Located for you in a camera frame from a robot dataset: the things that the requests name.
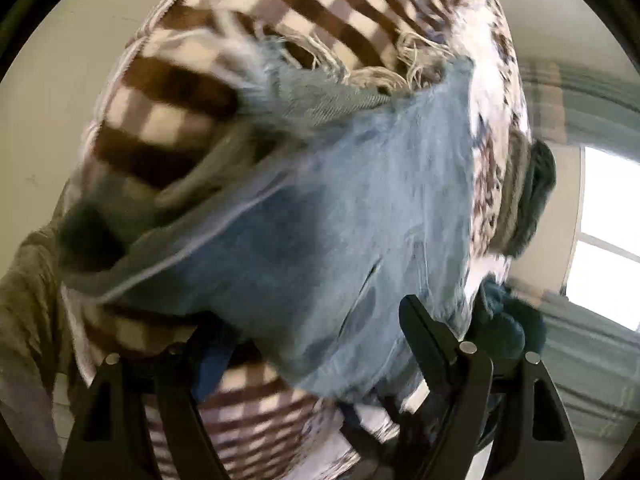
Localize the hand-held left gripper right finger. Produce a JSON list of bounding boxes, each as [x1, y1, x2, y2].
[[379, 294, 586, 480]]

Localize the dark teal cloth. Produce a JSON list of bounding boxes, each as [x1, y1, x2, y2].
[[469, 279, 547, 362]]

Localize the window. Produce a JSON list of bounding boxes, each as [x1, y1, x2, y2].
[[564, 145, 640, 332]]

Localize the light blue denim pants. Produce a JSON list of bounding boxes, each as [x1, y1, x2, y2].
[[59, 40, 482, 407]]

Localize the grey green curtain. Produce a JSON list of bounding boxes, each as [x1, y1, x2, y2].
[[519, 59, 640, 441]]

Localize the olive cloth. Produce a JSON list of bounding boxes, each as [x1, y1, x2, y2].
[[0, 195, 81, 413]]

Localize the white patterned blanket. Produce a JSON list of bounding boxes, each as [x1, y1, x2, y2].
[[450, 0, 532, 313]]

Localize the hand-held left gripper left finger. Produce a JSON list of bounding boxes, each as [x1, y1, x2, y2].
[[59, 324, 238, 480]]

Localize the dark green cloth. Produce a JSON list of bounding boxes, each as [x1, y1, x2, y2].
[[500, 139, 559, 257]]

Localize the brown checked fringed blanket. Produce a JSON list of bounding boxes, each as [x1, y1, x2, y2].
[[64, 0, 503, 480]]

